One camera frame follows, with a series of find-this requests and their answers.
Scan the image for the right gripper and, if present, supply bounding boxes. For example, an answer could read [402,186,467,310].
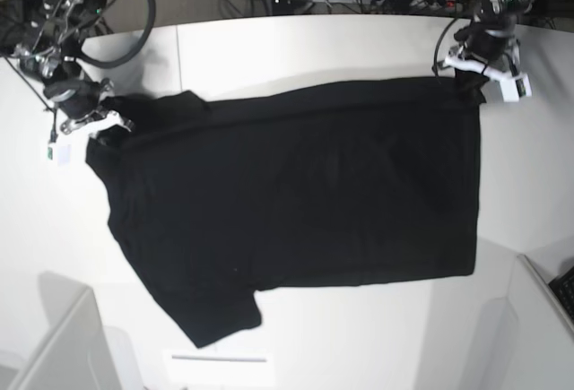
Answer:
[43,78,155,146]

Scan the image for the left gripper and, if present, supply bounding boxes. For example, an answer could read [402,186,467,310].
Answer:
[441,24,522,106]

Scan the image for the black T-shirt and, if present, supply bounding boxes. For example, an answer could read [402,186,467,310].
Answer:
[85,77,481,348]

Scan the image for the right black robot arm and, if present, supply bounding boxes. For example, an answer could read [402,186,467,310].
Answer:
[10,0,156,143]

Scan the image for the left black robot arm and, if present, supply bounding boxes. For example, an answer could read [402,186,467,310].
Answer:
[433,0,533,102]

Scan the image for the black keyboard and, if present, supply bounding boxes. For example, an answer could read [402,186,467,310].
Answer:
[549,268,574,319]

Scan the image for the white left partition panel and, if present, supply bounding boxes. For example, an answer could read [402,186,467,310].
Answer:
[7,288,122,389]

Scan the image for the white partition panel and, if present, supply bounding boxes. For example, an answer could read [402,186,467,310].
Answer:
[7,288,122,389]
[502,255,573,390]

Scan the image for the white right partition panel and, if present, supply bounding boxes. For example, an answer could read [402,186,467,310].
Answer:
[502,255,573,390]

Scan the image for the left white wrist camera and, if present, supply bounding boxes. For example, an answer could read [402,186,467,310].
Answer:
[499,74,532,102]

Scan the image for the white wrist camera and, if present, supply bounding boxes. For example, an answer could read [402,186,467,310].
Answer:
[48,142,74,167]
[499,74,532,102]

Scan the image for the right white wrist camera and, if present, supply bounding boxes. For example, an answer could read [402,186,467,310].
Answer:
[48,142,74,167]

